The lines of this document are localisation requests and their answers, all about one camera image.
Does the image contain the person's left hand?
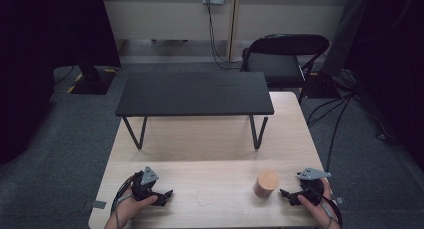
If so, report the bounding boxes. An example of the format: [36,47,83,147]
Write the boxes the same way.
[109,194,160,225]

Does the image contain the wooden cylinder block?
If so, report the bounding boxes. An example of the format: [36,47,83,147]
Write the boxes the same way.
[253,168,280,199]

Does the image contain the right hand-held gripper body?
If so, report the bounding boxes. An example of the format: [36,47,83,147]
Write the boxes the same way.
[296,167,332,201]

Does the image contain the person's right hand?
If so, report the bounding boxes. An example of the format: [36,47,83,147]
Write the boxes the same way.
[297,179,342,227]

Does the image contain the black floor cable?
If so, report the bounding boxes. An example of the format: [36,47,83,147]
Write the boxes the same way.
[325,93,354,173]
[305,94,351,129]

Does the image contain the black curtain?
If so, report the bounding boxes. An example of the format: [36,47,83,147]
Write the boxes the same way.
[0,0,122,167]
[344,0,424,172]

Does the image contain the black shelf with wire legs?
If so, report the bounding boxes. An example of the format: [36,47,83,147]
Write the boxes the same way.
[114,70,275,151]

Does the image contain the right hand-held gripper cable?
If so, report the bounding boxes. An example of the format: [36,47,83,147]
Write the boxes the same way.
[310,188,344,228]

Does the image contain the grey monitor on stand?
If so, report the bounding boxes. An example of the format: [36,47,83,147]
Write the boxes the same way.
[320,0,372,79]

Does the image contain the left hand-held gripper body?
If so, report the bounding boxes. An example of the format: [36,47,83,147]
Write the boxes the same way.
[130,166,165,202]

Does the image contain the left hand-held gripper cable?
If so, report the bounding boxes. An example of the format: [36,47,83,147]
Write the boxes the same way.
[110,173,138,225]

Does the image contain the hand-held gripper cable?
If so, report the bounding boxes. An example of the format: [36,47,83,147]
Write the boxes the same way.
[310,188,344,228]
[110,173,138,225]

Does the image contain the black stand base striped tape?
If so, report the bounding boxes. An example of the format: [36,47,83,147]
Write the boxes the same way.
[67,64,118,96]

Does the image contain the black folding chair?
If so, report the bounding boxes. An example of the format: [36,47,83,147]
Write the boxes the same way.
[240,33,331,105]

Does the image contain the black power cable at socket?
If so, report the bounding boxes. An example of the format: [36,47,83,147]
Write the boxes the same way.
[205,0,243,71]

